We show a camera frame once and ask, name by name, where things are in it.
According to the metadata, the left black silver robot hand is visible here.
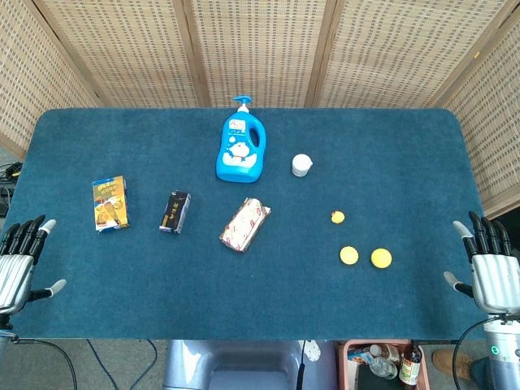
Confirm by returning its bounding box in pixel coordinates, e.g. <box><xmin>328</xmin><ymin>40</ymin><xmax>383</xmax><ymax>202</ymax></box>
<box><xmin>0</xmin><ymin>214</ymin><xmax>67</xmax><ymax>316</ymax></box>

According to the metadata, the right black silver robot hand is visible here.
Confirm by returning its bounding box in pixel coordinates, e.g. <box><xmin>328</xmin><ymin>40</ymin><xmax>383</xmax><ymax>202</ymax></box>
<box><xmin>442</xmin><ymin>210</ymin><xmax>520</xmax><ymax>316</ymax></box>

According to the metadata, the yellow round disc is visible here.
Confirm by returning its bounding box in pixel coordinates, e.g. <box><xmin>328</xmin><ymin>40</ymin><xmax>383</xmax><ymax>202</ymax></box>
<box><xmin>339</xmin><ymin>245</ymin><xmax>360</xmax><ymax>267</ymax></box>

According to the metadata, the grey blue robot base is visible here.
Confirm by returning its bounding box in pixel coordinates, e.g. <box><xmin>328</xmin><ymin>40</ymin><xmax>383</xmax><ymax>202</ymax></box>
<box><xmin>162</xmin><ymin>339</ymin><xmax>338</xmax><ymax>390</ymax></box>

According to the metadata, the brown shoe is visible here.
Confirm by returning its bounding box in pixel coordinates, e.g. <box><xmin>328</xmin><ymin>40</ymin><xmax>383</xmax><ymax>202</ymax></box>
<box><xmin>431</xmin><ymin>348</ymin><xmax>475</xmax><ymax>381</ymax></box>

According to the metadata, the pink plastic bin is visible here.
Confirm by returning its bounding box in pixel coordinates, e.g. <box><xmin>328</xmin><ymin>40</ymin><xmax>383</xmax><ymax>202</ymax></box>
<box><xmin>337</xmin><ymin>339</ymin><xmax>431</xmax><ymax>390</ymax></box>

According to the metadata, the yellow ball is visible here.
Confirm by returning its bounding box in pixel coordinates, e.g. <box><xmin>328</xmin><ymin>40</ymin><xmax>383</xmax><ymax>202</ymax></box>
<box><xmin>370</xmin><ymin>247</ymin><xmax>393</xmax><ymax>270</ymax></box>

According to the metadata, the brown labelled bottle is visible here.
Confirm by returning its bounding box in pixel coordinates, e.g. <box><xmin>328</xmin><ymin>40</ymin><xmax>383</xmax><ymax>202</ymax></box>
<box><xmin>398</xmin><ymin>340</ymin><xmax>422</xmax><ymax>387</ymax></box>

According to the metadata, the yellow snack box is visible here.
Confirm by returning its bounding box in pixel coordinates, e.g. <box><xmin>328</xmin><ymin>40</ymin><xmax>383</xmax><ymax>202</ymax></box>
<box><xmin>92</xmin><ymin>175</ymin><xmax>131</xmax><ymax>233</ymax></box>

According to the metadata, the clear plastic bottle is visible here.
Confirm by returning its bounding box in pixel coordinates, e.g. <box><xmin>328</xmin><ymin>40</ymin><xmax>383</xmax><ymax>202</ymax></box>
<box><xmin>368</xmin><ymin>344</ymin><xmax>398</xmax><ymax>379</ymax></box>

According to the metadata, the blue orange packet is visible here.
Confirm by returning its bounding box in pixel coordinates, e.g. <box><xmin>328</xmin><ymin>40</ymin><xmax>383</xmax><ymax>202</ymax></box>
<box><xmin>347</xmin><ymin>348</ymin><xmax>373</xmax><ymax>366</ymax></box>

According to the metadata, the woven rattan screen panel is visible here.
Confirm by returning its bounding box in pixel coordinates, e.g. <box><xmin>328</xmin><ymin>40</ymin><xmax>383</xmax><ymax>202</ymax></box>
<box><xmin>306</xmin><ymin>0</ymin><xmax>509</xmax><ymax>109</ymax></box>
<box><xmin>182</xmin><ymin>0</ymin><xmax>339</xmax><ymax>109</ymax></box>
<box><xmin>32</xmin><ymin>0</ymin><xmax>210</xmax><ymax>109</ymax></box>
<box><xmin>428</xmin><ymin>7</ymin><xmax>520</xmax><ymax>220</ymax></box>
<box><xmin>0</xmin><ymin>0</ymin><xmax>101</xmax><ymax>160</ymax></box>

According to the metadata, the black carton box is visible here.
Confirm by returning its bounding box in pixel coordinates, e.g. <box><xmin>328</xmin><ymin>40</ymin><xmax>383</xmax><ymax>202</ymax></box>
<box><xmin>158</xmin><ymin>189</ymin><xmax>192</xmax><ymax>235</ymax></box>

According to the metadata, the white perforated plate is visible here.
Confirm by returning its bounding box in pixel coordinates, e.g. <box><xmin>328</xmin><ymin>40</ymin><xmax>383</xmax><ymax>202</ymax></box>
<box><xmin>304</xmin><ymin>340</ymin><xmax>323</xmax><ymax>362</ymax></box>

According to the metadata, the thin black antenna rod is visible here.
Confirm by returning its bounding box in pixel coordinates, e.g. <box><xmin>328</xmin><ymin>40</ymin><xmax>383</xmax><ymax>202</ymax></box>
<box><xmin>296</xmin><ymin>339</ymin><xmax>306</xmax><ymax>390</ymax></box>

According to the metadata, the small white jar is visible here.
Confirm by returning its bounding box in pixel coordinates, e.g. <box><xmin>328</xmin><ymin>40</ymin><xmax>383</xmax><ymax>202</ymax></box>
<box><xmin>291</xmin><ymin>154</ymin><xmax>314</xmax><ymax>178</ymax></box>

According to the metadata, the pink white snack packet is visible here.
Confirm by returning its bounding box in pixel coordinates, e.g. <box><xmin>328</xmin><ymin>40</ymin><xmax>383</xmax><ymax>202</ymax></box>
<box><xmin>219</xmin><ymin>197</ymin><xmax>272</xmax><ymax>254</ymax></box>

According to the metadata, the blue felt table cover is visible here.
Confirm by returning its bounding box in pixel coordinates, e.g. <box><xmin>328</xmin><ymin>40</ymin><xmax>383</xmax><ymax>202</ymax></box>
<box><xmin>2</xmin><ymin>107</ymin><xmax>514</xmax><ymax>341</ymax></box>

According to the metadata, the blue cartoon pump bottle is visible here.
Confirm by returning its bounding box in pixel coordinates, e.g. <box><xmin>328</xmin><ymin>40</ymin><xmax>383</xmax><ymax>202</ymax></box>
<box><xmin>214</xmin><ymin>95</ymin><xmax>267</xmax><ymax>184</ymax></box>

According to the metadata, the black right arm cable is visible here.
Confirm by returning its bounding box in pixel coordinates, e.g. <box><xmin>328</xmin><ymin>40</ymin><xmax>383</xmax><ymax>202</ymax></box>
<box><xmin>453</xmin><ymin>318</ymin><xmax>491</xmax><ymax>390</ymax></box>

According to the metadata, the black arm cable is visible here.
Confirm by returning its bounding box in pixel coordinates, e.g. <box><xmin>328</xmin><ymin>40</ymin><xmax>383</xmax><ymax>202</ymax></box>
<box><xmin>15</xmin><ymin>337</ymin><xmax>79</xmax><ymax>390</ymax></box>
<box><xmin>453</xmin><ymin>318</ymin><xmax>491</xmax><ymax>390</ymax></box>

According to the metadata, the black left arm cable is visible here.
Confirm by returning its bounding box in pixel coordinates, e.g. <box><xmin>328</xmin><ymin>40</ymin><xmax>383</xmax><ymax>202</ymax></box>
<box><xmin>15</xmin><ymin>337</ymin><xmax>79</xmax><ymax>390</ymax></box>

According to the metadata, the black cable bundle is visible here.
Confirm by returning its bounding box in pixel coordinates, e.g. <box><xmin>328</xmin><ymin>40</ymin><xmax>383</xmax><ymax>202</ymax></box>
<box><xmin>0</xmin><ymin>161</ymin><xmax>24</xmax><ymax>216</ymax></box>

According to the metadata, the blue floor cable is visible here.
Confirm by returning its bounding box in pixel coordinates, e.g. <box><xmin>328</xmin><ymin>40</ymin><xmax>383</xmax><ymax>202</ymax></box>
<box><xmin>86</xmin><ymin>339</ymin><xmax>158</xmax><ymax>390</ymax></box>

